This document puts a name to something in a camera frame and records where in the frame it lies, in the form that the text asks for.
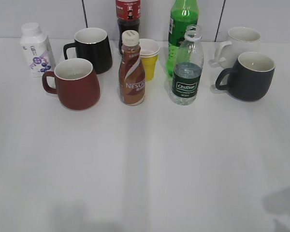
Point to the clear water bottle green label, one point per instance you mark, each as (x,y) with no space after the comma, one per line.
(188,67)

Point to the red mug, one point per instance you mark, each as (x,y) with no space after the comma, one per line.
(75,83)

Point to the black mug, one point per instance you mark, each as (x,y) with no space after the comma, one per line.
(93,45)

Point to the dark grey mug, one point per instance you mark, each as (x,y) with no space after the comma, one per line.
(250,77)

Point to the white mug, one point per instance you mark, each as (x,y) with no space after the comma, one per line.
(240,39)

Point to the brown Nescafe coffee bottle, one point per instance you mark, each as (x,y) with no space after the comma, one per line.
(131,73)

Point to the yellow paper cup stack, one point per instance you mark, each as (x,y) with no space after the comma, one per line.
(149,56)

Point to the dark cola bottle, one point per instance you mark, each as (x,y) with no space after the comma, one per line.
(128,17)

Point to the green soda bottle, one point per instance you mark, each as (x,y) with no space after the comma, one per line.
(183,13)

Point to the white yogurt drink bottle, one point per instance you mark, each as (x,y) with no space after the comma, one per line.
(37,49)

